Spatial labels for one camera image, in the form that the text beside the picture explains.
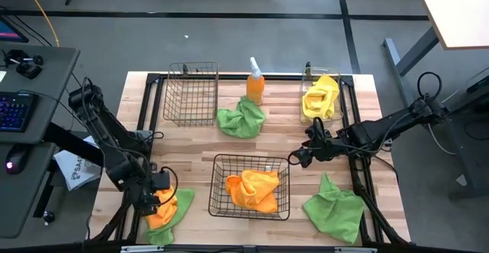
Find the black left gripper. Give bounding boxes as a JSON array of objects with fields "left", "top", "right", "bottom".
[{"left": 133, "top": 186, "right": 162, "bottom": 217}]

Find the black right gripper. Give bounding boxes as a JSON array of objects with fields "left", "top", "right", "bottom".
[{"left": 288, "top": 128, "right": 339, "bottom": 169}]

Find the orange microfiber towel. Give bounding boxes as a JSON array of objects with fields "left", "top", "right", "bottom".
[
  {"left": 146, "top": 186, "right": 179, "bottom": 230},
  {"left": 225, "top": 170, "right": 280, "bottom": 214}
]

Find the green microfiber towel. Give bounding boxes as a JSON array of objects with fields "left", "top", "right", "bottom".
[
  {"left": 303, "top": 173, "right": 366, "bottom": 245},
  {"left": 144, "top": 188, "right": 196, "bottom": 245},
  {"left": 216, "top": 96, "right": 267, "bottom": 139}
]

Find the clear plastic bin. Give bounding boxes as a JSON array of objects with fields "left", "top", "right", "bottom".
[{"left": 300, "top": 66, "right": 344, "bottom": 126}]

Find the white printed paper bag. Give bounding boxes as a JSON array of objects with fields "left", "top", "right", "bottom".
[{"left": 53, "top": 136, "right": 102, "bottom": 192}]

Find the orange spray bottle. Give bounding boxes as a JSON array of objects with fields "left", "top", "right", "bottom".
[{"left": 245, "top": 57, "right": 266, "bottom": 106}]

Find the black support beam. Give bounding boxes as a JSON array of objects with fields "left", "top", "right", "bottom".
[{"left": 44, "top": 122, "right": 105, "bottom": 167}]

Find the grey table leg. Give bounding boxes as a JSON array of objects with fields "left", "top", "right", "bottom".
[{"left": 381, "top": 26, "right": 440, "bottom": 111}]

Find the black computer mouse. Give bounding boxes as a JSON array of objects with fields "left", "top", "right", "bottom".
[{"left": 4, "top": 144, "right": 31, "bottom": 176}]

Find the black backlit keyboard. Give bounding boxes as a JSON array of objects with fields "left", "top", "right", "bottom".
[{"left": 0, "top": 92, "right": 39, "bottom": 133}]

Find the grey side desk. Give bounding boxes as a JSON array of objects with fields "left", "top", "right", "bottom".
[{"left": 0, "top": 44, "right": 80, "bottom": 239}]

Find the dark grey equipment desk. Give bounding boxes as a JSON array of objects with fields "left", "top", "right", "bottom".
[{"left": 439, "top": 67, "right": 489, "bottom": 200}]

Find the white table top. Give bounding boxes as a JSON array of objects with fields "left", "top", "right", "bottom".
[{"left": 413, "top": 0, "right": 489, "bottom": 50}]

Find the computer monitor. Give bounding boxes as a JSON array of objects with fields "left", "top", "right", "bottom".
[{"left": 0, "top": 15, "right": 30, "bottom": 44}]

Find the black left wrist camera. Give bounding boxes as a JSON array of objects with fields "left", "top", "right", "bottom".
[{"left": 151, "top": 170, "right": 172, "bottom": 192}]

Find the silver metal bracket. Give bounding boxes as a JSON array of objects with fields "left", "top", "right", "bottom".
[
  {"left": 120, "top": 245, "right": 165, "bottom": 253},
  {"left": 334, "top": 247, "right": 378, "bottom": 253}
]

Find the wide black wire basket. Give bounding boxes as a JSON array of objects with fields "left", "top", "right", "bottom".
[{"left": 208, "top": 154, "right": 291, "bottom": 222}]

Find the black desk bracket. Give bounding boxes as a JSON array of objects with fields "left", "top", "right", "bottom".
[{"left": 33, "top": 170, "right": 57, "bottom": 219}]

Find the black metal table frame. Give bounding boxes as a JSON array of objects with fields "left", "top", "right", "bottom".
[{"left": 89, "top": 73, "right": 412, "bottom": 246}]

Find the tall bronze wire basket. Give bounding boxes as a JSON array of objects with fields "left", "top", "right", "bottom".
[{"left": 163, "top": 61, "right": 219, "bottom": 127}]

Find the black camera clamp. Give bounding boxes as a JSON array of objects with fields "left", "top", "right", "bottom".
[{"left": 3, "top": 49, "right": 44, "bottom": 80}]

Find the yellow cable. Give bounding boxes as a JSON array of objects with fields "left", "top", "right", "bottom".
[{"left": 18, "top": 0, "right": 60, "bottom": 47}]

